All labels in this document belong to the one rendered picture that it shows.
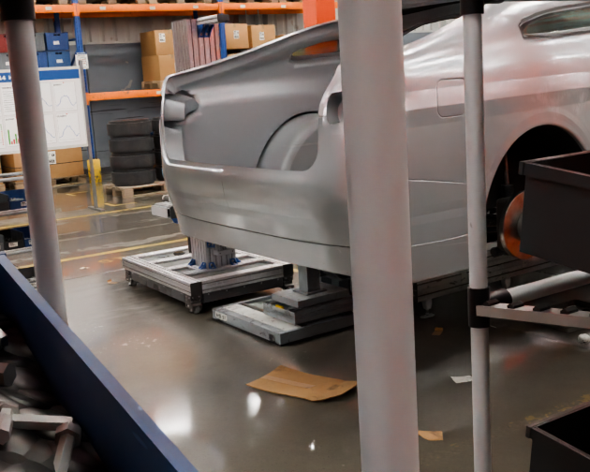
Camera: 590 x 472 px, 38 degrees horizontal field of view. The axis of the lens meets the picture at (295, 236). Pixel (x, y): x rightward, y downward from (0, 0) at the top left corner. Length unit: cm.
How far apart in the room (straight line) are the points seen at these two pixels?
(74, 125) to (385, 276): 1110
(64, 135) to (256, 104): 663
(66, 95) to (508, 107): 832
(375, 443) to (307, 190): 304
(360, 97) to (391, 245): 7
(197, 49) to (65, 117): 537
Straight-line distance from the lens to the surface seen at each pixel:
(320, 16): 588
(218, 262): 638
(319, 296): 536
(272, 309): 543
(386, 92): 37
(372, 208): 38
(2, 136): 1120
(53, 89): 1137
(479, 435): 145
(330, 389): 443
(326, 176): 336
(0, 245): 654
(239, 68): 493
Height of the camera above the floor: 160
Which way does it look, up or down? 11 degrees down
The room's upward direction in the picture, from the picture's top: 4 degrees counter-clockwise
